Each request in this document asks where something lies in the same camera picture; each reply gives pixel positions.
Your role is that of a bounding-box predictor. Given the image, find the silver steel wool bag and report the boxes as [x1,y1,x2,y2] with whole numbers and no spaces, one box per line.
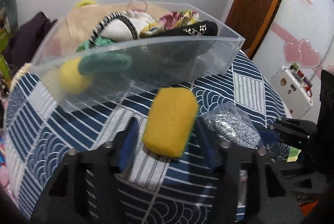
[201,103,264,149]

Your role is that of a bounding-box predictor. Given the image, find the yellow felt ball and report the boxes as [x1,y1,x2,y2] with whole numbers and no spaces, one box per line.
[58,57,92,95]

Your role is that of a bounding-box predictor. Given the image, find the yellow sponge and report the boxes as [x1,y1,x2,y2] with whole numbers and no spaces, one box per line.
[142,87,199,159]

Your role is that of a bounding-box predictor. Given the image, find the green knitted cloth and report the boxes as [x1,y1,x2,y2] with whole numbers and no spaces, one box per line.
[76,36,133,76]

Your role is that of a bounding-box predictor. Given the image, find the black white braided ring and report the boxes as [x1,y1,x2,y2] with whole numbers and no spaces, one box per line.
[88,11,140,47]

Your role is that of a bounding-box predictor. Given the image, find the white cloth piece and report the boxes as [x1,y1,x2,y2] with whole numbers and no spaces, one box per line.
[100,10,154,42]

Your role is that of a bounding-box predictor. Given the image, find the black white fabric bag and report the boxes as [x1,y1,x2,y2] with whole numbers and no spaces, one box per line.
[139,21,218,38]

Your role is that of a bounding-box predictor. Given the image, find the floral fabric scrunchie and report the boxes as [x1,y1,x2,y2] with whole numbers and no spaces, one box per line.
[141,10,201,34]

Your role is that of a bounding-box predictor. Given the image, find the white sticker covered case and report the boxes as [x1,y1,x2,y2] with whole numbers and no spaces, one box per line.
[270,65,314,119]

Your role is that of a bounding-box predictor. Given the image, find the blue white patterned tablecloth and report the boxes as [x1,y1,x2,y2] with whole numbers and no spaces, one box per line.
[4,52,290,223]

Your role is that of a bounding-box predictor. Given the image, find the clear plastic storage box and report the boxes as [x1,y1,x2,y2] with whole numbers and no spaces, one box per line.
[30,1,245,113]

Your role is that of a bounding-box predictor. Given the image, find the dark purple clothing pile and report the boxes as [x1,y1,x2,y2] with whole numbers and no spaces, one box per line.
[2,12,58,68]

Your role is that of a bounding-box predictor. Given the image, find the beige plush blanket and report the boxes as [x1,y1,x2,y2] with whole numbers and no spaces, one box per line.
[50,3,173,58]

